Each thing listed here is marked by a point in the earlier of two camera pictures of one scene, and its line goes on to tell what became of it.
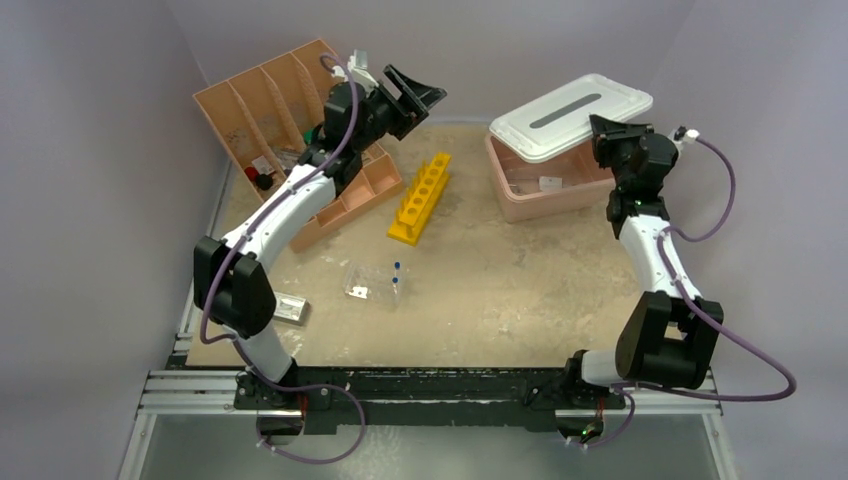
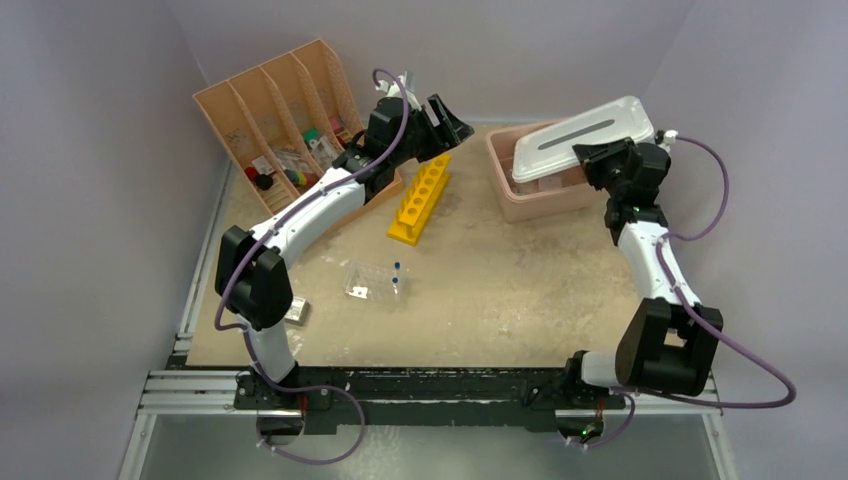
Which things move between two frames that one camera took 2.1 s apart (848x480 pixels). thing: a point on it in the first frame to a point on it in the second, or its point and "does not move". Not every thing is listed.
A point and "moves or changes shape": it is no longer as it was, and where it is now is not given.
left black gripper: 413,105 to 448,133
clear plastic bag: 378,283 does not move
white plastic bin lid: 560,123 moves or changes shape
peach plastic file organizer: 265,115 does not move
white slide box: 289,308 does not move
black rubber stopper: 264,181 does not move
